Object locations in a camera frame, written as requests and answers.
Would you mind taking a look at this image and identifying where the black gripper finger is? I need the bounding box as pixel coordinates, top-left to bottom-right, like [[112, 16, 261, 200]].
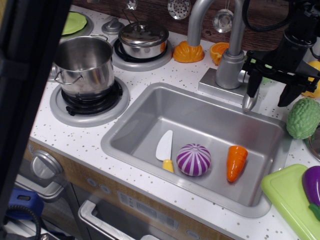
[[247, 69, 263, 98], [277, 84, 301, 107]]

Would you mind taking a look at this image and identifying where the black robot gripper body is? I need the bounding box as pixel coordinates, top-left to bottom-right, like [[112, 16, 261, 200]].
[[242, 32, 320, 93]]

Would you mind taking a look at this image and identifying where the silver faucet lever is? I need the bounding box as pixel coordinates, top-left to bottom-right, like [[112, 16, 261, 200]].
[[238, 70, 260, 113]]

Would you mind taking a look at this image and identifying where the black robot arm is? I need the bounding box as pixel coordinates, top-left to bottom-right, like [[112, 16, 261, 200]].
[[242, 0, 320, 107]]

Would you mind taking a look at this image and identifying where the green toy cabbage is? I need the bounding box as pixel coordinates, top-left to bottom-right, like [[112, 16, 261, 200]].
[[261, 64, 272, 85]]

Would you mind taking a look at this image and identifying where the yellow toy bell pepper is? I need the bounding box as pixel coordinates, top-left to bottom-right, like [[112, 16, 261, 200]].
[[301, 61, 320, 98]]

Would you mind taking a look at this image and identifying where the green bumpy toy gourd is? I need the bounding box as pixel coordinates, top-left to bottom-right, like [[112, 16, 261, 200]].
[[286, 97, 320, 140]]

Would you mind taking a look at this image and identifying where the silver toy faucet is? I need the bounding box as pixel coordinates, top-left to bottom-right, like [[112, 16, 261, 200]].
[[198, 0, 259, 112]]

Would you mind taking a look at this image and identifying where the steel bowl rim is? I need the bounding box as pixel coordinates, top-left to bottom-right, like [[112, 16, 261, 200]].
[[307, 132, 320, 161]]

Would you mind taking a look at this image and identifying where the hanging steel ladle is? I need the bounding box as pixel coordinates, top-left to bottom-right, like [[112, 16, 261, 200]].
[[212, 0, 234, 34]]

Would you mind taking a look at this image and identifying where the orange toy pumpkin half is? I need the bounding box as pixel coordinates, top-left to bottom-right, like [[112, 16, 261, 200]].
[[173, 41, 205, 63]]

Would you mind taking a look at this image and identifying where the orange toy carrot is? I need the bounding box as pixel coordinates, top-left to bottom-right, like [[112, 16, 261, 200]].
[[226, 145, 248, 183]]

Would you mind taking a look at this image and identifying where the purple toy eggplant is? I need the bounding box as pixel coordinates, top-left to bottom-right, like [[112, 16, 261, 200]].
[[302, 165, 320, 221]]

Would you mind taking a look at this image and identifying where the green cutting board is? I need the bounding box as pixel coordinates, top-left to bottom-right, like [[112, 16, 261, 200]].
[[260, 164, 320, 240]]

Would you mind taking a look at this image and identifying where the purple striped toy onion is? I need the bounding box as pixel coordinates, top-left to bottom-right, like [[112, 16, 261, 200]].
[[176, 143, 212, 177]]

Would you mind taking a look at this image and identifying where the hanging slotted steel spoon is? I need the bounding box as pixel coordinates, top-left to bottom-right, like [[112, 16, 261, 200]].
[[167, 0, 192, 20]]

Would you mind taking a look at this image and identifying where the small steel pot with lid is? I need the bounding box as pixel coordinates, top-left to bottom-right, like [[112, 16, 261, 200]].
[[118, 17, 169, 59]]

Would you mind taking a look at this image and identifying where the grey toy sink basin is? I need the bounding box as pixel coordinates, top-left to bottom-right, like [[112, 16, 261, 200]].
[[101, 83, 292, 218]]

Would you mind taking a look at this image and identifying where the rear stove burner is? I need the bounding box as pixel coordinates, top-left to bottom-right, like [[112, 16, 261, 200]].
[[111, 38, 173, 72]]

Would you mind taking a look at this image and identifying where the stove burner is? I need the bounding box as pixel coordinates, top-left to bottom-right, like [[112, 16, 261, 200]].
[[49, 77, 130, 128], [111, 38, 173, 72]]

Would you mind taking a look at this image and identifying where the hanging steel utensil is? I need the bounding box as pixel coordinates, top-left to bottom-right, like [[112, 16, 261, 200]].
[[125, 0, 138, 11]]

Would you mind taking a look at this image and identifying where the silver stove knob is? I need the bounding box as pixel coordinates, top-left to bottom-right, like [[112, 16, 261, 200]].
[[101, 17, 125, 35]]

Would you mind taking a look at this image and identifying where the large steel pot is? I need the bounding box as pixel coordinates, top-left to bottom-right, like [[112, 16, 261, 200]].
[[53, 34, 115, 100]]

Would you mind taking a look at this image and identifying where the front stove burner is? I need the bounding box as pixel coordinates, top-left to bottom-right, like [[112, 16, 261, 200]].
[[49, 77, 130, 128]]

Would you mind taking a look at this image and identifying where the green toy plate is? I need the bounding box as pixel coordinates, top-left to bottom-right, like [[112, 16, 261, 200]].
[[62, 11, 87, 36]]

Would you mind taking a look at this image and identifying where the silver oven dial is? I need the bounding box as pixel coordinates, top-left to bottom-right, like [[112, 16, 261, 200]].
[[30, 149, 64, 180]]

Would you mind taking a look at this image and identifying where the blue clamp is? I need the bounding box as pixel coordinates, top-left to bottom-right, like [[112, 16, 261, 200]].
[[5, 188, 44, 220]]

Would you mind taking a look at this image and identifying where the black cable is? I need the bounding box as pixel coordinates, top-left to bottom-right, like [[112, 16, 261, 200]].
[[241, 0, 292, 33]]

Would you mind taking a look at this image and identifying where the white toy knife yellow handle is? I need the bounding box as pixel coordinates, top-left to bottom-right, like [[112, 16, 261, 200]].
[[155, 130, 175, 173]]

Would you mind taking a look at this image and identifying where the silver oven door handle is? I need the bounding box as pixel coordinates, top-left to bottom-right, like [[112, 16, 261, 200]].
[[78, 200, 142, 240]]

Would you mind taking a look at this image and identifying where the black foreground post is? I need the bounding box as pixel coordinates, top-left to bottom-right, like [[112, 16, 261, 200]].
[[0, 0, 73, 213]]

